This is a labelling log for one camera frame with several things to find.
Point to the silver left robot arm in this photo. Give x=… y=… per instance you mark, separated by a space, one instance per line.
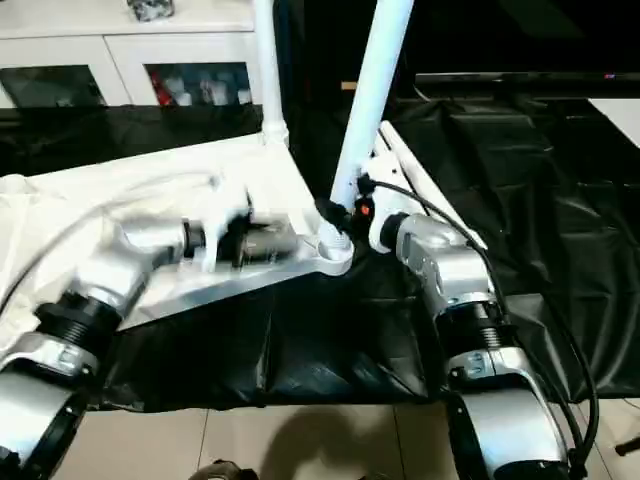
x=110 y=270

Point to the small yellow tag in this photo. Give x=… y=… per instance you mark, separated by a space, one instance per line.
x=347 y=85

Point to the black work mat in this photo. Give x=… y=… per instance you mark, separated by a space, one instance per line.
x=540 y=200

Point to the grey left robot leg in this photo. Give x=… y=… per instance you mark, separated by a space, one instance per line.
x=218 y=471

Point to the small dark grey object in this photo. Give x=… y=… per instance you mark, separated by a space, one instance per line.
x=150 y=8

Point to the white glass-door cabinet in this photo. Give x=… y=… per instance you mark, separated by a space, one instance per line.
x=80 y=45

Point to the white flat board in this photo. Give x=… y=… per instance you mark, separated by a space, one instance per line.
x=620 y=118

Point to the black stand base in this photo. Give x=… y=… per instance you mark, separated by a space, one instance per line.
x=630 y=445

